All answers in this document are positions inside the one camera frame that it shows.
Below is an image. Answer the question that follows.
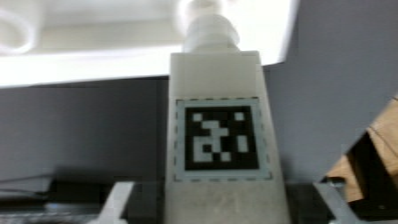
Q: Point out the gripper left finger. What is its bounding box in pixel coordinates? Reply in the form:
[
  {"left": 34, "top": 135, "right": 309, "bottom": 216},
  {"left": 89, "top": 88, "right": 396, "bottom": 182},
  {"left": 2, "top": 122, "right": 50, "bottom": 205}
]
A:
[{"left": 87, "top": 182, "right": 135, "bottom": 224}]

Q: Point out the white square tabletop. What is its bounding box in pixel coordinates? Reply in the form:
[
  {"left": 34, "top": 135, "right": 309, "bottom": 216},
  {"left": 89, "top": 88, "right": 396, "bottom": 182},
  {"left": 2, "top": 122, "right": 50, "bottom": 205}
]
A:
[{"left": 0, "top": 0, "right": 300, "bottom": 88}]

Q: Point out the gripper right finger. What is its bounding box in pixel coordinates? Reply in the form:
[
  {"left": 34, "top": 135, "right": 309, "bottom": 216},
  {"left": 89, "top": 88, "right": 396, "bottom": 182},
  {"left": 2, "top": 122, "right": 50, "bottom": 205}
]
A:
[{"left": 313, "top": 177, "right": 363, "bottom": 224}]

